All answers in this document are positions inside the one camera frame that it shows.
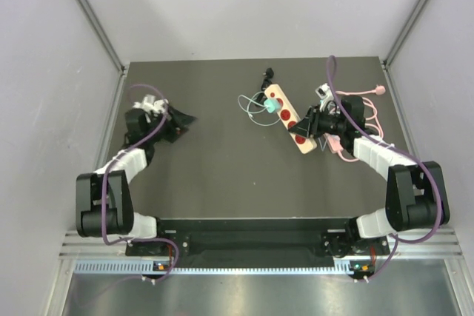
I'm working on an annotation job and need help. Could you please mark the teal plug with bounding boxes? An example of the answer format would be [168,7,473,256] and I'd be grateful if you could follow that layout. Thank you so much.
[264,98,281,113]

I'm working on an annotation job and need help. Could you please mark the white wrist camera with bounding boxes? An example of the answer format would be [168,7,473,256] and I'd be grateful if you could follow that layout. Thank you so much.
[315,83,334,110]
[133,95,169,115]

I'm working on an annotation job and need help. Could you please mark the slotted grey cable duct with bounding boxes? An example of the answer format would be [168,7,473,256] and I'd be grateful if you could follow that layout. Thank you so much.
[73,257,369,275]

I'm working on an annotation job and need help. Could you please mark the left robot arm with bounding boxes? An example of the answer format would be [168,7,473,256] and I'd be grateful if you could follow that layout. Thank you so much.
[76,100,196,255]

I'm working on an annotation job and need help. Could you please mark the light teal usb cable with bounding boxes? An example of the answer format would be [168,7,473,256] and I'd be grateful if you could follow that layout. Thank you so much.
[237,93,282,127]

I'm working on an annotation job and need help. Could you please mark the beige wooden power strip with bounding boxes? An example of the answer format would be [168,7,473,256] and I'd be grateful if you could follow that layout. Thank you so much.
[264,84,318,154]

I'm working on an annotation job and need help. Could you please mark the pink power cord with plug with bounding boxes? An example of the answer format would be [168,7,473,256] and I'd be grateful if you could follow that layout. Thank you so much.
[336,84,387,163]

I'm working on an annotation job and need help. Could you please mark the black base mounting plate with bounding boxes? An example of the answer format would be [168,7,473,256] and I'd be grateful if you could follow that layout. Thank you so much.
[125,218,390,261]

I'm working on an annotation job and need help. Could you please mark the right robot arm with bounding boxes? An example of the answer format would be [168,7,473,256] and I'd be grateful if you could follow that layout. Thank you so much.
[288,95,450,254]

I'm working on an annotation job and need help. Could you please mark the pink power strip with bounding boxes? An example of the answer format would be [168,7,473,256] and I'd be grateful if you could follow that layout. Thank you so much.
[327,135,343,154]

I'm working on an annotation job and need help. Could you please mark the black power cord with plug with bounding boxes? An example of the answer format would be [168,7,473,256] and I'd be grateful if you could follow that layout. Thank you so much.
[258,67,276,91]

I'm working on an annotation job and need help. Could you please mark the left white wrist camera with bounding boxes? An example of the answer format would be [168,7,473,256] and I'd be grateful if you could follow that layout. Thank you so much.
[133,95,169,115]

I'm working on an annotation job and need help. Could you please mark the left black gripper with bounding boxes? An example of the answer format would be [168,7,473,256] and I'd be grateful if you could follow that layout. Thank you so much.
[146,102,198,144]

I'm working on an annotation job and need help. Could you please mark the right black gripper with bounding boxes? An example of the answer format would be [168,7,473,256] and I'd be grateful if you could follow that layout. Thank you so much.
[290,104,347,139]

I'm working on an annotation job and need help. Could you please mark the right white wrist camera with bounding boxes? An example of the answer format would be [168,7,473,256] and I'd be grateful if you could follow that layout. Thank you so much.
[315,83,334,110]

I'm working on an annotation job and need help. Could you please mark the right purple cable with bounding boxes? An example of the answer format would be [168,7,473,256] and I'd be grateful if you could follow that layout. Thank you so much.
[325,54,444,244]

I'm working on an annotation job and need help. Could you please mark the aluminium frame rail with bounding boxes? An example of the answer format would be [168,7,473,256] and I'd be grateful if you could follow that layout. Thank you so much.
[75,0,126,74]

